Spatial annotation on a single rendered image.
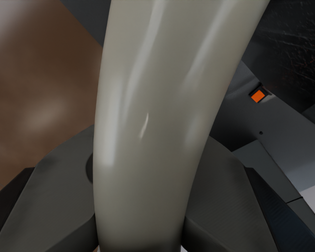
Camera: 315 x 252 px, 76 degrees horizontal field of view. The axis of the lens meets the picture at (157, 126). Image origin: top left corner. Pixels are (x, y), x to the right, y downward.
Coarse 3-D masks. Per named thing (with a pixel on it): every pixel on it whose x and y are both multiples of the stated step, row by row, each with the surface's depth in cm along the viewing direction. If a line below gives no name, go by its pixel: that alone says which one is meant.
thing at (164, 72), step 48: (144, 0) 3; (192, 0) 3; (240, 0) 3; (144, 48) 3; (192, 48) 3; (240, 48) 4; (144, 96) 4; (192, 96) 4; (96, 144) 5; (144, 144) 4; (192, 144) 4; (96, 192) 5; (144, 192) 5; (144, 240) 5
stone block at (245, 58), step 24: (288, 0) 25; (312, 0) 21; (264, 24) 36; (288, 24) 29; (312, 24) 24; (264, 48) 45; (288, 48) 34; (312, 48) 28; (264, 72) 59; (288, 72) 42; (312, 72) 32; (288, 96) 54; (312, 96) 39; (312, 120) 49
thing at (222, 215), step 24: (216, 144) 10; (216, 168) 8; (240, 168) 9; (192, 192) 7; (216, 192) 7; (240, 192) 7; (192, 216) 6; (216, 216) 6; (240, 216) 6; (192, 240) 7; (216, 240) 6; (240, 240) 6; (264, 240) 6
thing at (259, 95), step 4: (260, 84) 98; (256, 88) 99; (260, 88) 98; (264, 88) 97; (252, 92) 100; (256, 92) 99; (260, 92) 99; (264, 92) 99; (268, 92) 97; (252, 96) 100; (256, 96) 100; (260, 96) 100; (264, 96) 100; (256, 100) 101; (260, 100) 102
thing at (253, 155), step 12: (252, 144) 113; (240, 156) 112; (252, 156) 107; (264, 156) 102; (264, 168) 97; (276, 168) 94; (276, 180) 89; (288, 180) 86; (276, 192) 85; (288, 192) 83; (288, 204) 79; (300, 204) 77; (300, 216) 74; (312, 216) 72; (312, 228) 69
